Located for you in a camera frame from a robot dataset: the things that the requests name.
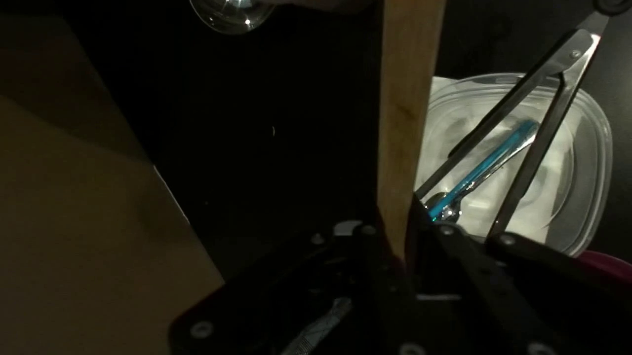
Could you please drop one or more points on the wooden spoon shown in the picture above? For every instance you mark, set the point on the wooden spoon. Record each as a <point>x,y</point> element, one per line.
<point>407,119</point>

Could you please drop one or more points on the red plate with candies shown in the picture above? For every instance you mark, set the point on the red plate with candies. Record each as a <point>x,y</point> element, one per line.
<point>608,265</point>

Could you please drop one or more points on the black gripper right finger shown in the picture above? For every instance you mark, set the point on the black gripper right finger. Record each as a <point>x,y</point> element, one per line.
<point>486,309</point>

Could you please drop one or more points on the clear plastic container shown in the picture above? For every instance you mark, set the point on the clear plastic container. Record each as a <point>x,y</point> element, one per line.
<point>584,165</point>

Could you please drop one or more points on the metal tongs with black tips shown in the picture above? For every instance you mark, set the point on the metal tongs with black tips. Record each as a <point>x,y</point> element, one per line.
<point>513,100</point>

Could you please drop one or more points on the blue pen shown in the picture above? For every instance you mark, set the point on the blue pen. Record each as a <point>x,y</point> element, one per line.
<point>486,165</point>

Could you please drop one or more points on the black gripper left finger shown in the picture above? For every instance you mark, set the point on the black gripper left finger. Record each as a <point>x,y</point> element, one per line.
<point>282,303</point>

